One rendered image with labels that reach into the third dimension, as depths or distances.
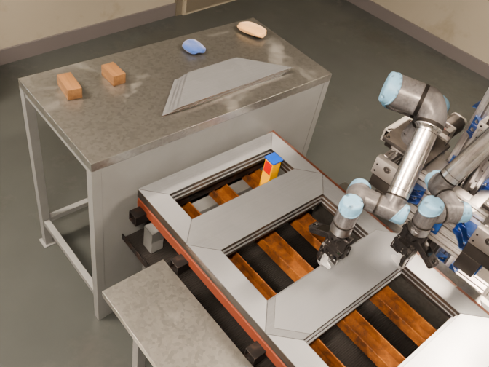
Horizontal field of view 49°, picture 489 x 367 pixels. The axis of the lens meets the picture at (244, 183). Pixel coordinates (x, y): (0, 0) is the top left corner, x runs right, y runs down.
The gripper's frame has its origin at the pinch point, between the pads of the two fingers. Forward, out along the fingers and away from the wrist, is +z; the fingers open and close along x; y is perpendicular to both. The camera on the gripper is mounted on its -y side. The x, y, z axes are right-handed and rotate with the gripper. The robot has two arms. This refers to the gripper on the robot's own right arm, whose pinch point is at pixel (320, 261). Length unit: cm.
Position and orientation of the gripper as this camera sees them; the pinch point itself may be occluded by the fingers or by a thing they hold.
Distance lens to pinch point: 206.0
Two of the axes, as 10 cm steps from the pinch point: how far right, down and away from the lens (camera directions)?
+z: -1.6, 7.1, 6.9
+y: 6.4, 6.1, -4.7
